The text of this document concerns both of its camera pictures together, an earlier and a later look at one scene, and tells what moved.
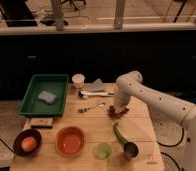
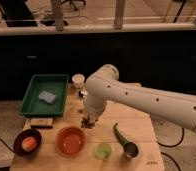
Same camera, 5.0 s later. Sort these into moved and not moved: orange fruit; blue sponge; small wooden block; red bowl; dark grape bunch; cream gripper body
Moved: dark grape bunch; cream gripper body
Not moved: blue sponge; red bowl; small wooden block; orange fruit
